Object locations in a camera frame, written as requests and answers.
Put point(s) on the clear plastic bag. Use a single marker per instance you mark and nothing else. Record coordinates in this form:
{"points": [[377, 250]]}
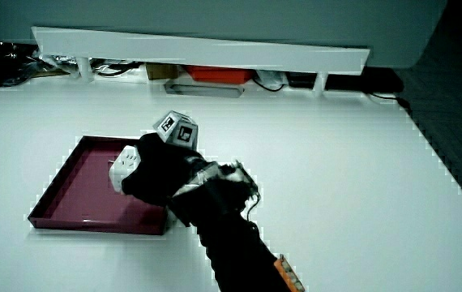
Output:
{"points": [[269, 78]]}

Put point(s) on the maroon square tray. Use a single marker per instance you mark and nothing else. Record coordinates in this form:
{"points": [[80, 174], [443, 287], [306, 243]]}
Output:
{"points": [[81, 192]]}

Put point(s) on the white desk shelf riser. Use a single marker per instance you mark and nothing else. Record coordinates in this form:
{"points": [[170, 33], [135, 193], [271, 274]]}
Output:
{"points": [[198, 50]]}

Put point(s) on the brown cardboard box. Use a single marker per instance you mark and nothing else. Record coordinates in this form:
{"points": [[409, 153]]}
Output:
{"points": [[161, 71]]}

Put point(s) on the black flat device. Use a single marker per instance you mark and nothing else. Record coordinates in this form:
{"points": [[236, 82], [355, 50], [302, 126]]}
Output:
{"points": [[377, 81]]}

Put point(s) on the orange box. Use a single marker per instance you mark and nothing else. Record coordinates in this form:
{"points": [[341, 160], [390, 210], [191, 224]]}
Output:
{"points": [[219, 75]]}

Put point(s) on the white cube socket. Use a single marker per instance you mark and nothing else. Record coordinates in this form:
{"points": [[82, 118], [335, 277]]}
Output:
{"points": [[122, 172]]}

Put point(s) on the gray oblong tray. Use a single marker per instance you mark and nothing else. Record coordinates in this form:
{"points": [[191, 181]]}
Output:
{"points": [[204, 90]]}

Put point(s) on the person's right hand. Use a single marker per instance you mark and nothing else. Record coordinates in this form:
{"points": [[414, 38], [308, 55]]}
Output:
{"points": [[162, 170]]}

